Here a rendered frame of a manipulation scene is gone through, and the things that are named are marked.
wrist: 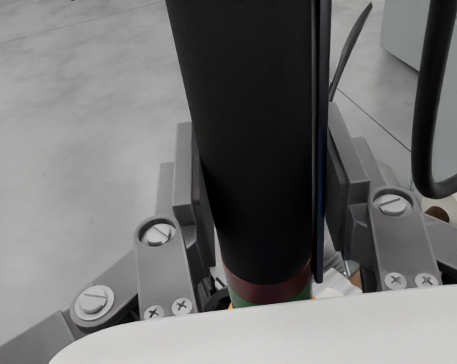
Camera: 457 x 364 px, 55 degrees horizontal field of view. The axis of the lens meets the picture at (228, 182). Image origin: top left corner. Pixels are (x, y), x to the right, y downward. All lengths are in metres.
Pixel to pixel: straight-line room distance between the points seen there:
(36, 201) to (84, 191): 0.27
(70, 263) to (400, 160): 1.78
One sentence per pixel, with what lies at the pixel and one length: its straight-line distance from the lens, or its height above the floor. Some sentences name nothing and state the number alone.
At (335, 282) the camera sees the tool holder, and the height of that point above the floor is 1.40.
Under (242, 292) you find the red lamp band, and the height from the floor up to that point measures 1.46.
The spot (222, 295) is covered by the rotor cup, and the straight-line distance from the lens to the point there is 0.44.
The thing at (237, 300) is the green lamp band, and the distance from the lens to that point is 0.17.
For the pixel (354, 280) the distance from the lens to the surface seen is 0.25.
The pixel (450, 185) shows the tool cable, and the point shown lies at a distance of 0.28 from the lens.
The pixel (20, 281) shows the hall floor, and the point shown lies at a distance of 2.34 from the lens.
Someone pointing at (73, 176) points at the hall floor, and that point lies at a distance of 2.77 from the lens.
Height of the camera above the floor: 1.60
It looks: 42 degrees down
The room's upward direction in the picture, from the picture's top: 10 degrees counter-clockwise
